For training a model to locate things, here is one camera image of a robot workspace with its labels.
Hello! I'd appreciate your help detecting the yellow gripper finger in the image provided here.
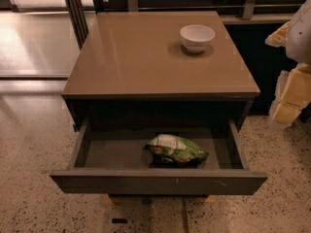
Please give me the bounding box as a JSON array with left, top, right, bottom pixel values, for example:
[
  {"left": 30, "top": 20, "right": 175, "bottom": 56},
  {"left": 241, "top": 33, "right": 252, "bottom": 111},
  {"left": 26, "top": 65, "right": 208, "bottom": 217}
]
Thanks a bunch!
[
  {"left": 269, "top": 63, "right": 311, "bottom": 126},
  {"left": 265, "top": 21, "right": 290, "bottom": 48}
]

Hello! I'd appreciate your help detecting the green rice chip bag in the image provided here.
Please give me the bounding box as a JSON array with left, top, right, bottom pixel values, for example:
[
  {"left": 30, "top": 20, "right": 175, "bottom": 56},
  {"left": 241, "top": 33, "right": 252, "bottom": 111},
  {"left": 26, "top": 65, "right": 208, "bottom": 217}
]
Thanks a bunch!
[{"left": 144, "top": 134, "right": 209, "bottom": 166}]

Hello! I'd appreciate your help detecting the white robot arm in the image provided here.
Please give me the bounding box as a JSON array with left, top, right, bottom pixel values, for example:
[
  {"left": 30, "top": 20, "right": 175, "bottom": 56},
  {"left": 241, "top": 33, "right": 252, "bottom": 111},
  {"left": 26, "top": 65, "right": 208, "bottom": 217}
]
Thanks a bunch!
[{"left": 265, "top": 0, "right": 311, "bottom": 129}]

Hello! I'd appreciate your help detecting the brown drawer cabinet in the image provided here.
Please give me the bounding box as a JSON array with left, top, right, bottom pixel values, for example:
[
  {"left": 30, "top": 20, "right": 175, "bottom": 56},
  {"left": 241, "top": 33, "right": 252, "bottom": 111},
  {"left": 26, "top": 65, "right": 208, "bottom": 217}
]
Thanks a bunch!
[{"left": 62, "top": 12, "right": 259, "bottom": 131}]

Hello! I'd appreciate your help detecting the open grey top drawer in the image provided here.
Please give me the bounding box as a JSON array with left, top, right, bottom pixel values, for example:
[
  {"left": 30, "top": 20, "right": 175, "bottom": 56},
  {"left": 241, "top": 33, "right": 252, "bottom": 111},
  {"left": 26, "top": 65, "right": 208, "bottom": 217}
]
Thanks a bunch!
[{"left": 50, "top": 120, "right": 267, "bottom": 196}]

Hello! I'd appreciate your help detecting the white ceramic bowl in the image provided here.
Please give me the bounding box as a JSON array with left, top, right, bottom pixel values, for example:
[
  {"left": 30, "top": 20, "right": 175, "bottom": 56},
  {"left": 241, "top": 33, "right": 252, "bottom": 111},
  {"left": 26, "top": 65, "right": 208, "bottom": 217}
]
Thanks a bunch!
[{"left": 180, "top": 24, "right": 216, "bottom": 53}]

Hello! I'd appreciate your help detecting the metal railing frame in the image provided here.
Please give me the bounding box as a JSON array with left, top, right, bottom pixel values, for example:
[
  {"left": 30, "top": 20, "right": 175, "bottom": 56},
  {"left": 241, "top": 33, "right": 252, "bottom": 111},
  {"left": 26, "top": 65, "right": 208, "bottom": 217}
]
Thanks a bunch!
[{"left": 65, "top": 0, "right": 305, "bottom": 44}]

